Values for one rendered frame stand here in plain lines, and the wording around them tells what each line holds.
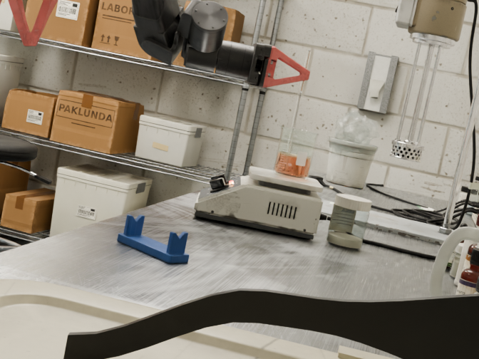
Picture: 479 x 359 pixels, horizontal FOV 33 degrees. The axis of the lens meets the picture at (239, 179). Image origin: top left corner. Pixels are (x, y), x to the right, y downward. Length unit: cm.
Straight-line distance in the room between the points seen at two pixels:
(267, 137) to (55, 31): 106
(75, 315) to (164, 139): 331
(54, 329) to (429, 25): 144
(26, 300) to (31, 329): 2
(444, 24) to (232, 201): 60
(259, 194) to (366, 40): 250
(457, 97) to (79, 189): 171
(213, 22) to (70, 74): 285
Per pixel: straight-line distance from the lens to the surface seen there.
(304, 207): 129
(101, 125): 355
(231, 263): 103
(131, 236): 103
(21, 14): 93
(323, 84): 373
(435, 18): 164
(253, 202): 129
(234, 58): 132
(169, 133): 356
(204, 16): 126
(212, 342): 26
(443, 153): 371
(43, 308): 27
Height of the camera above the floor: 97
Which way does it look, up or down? 7 degrees down
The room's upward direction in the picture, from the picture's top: 12 degrees clockwise
